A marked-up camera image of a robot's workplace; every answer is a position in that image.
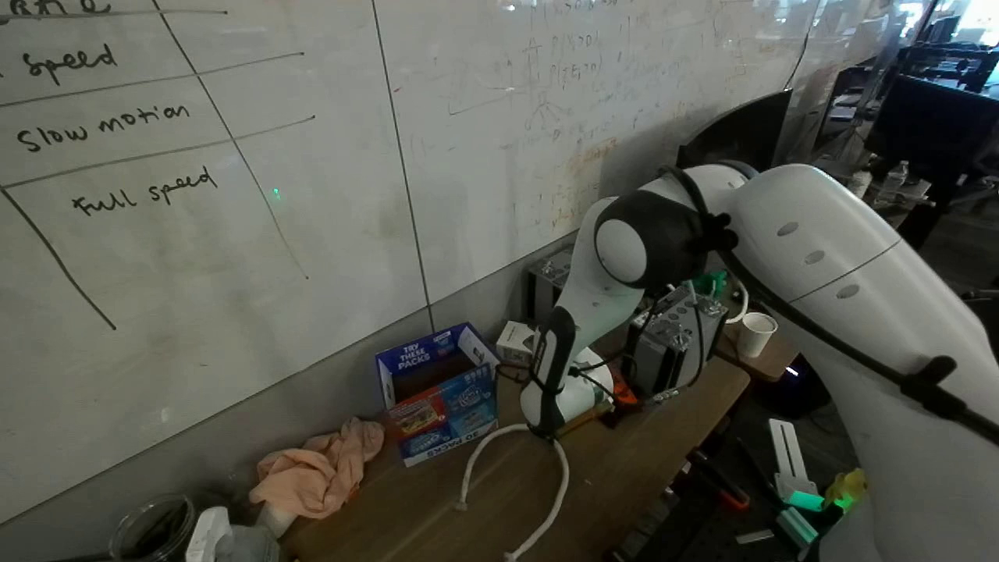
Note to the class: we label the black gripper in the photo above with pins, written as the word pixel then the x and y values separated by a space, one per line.
pixel 547 424

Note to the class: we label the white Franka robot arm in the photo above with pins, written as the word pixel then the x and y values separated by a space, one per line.
pixel 831 270

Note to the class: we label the small white box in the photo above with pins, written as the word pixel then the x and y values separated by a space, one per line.
pixel 516 341

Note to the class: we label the blue cardboard box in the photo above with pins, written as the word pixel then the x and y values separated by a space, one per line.
pixel 448 416

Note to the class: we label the grey metal box, silver tape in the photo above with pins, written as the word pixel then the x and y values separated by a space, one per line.
pixel 681 343

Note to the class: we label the white paper cup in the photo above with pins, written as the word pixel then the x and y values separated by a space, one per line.
pixel 755 334

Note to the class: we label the pink cloth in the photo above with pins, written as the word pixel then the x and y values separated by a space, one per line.
pixel 314 473

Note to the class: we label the teal green clamp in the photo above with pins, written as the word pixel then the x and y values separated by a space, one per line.
pixel 807 500

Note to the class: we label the yellow green tool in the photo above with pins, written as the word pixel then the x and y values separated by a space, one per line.
pixel 847 489

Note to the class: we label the black flat screen panel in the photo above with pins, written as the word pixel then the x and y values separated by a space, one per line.
pixel 739 130

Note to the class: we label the white plastic bag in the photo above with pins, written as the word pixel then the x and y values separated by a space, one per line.
pixel 212 534

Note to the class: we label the glass jar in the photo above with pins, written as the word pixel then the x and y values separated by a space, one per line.
pixel 157 532

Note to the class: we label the whiteboard with handwriting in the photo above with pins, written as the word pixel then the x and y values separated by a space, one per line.
pixel 157 312

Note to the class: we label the clear plastic bottle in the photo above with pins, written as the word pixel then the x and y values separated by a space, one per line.
pixel 895 184

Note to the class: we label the black desktop monitor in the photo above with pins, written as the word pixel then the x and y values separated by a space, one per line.
pixel 936 127

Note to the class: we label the white flat bracket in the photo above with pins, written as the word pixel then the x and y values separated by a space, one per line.
pixel 787 453

